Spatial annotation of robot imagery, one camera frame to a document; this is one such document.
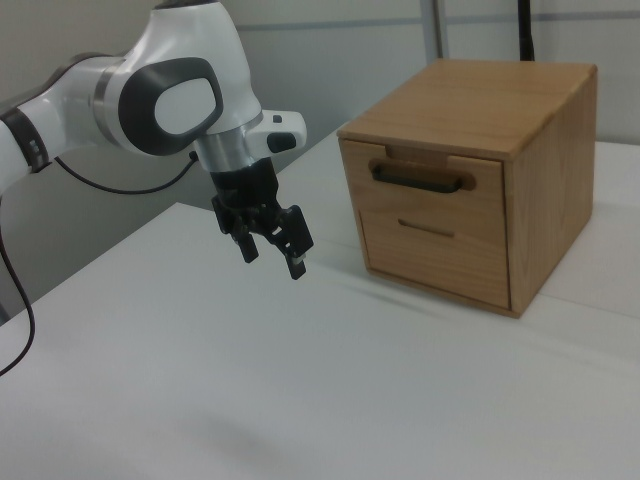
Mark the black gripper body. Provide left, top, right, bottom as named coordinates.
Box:
left=209, top=156, right=282, bottom=233

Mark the wooden drawer with black handle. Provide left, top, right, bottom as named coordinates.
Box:
left=341, top=140, right=509, bottom=251

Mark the wooden drawer with slot grip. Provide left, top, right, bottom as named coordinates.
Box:
left=358, top=209, right=513, bottom=309

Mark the wooden two-drawer cabinet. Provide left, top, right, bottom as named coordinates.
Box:
left=337, top=58, right=600, bottom=320

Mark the black pole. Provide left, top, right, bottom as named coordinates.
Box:
left=516, top=0, right=539, bottom=62

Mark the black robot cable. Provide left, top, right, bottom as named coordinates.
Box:
left=0, top=152, right=200, bottom=379

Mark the grey partition post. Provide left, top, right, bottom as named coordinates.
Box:
left=428, top=0, right=449, bottom=59

